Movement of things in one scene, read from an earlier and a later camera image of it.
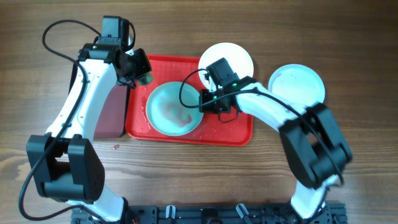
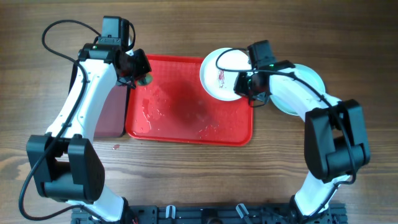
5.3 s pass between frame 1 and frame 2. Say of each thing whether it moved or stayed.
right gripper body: moved
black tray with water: stayed
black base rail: stayed
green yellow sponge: stayed
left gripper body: stayed
